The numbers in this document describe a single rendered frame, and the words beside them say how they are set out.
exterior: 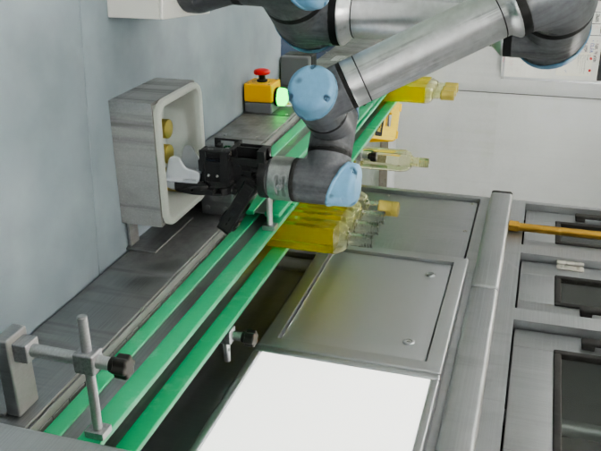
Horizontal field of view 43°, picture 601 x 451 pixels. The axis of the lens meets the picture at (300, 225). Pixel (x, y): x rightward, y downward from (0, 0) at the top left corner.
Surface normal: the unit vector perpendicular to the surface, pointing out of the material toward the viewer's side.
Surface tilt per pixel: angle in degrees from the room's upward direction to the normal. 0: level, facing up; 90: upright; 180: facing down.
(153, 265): 90
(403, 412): 90
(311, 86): 90
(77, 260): 0
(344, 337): 90
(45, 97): 0
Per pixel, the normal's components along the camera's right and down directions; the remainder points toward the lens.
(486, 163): -0.29, 0.39
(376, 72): -0.07, 0.20
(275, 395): -0.01, -0.91
